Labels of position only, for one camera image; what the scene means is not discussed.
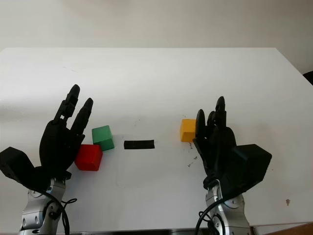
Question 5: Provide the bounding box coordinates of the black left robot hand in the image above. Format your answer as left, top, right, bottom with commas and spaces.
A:
36, 84, 95, 181

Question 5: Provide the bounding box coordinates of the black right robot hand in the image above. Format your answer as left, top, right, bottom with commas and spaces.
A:
192, 96, 238, 189

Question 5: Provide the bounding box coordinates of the red wooden block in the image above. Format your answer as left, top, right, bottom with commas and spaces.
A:
74, 144, 103, 171

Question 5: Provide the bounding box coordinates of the yellow wooden block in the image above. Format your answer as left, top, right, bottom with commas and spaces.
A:
179, 118, 198, 142

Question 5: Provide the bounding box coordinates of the green wooden block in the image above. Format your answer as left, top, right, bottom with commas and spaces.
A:
91, 125, 115, 151

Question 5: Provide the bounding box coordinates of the black tape strip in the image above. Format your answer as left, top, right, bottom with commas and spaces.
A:
124, 140, 155, 150

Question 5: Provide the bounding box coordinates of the dark object beside table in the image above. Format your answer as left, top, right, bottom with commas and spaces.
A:
302, 70, 313, 86

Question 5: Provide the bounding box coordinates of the dark robot torso edge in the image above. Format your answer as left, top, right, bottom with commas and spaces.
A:
69, 229, 205, 235

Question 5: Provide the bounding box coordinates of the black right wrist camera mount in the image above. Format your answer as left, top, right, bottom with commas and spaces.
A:
220, 143, 272, 200

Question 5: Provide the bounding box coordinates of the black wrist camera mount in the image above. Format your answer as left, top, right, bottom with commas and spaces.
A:
0, 146, 49, 191
220, 143, 272, 200

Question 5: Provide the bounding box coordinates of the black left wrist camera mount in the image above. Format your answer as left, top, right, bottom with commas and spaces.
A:
0, 146, 49, 191

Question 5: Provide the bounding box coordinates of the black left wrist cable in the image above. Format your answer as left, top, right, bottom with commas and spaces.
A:
36, 190, 78, 235

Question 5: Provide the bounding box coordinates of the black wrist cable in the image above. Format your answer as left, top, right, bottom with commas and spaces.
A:
36, 190, 78, 235
194, 200, 221, 235

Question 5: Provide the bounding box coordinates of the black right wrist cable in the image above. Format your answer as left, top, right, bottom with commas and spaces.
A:
194, 200, 221, 235

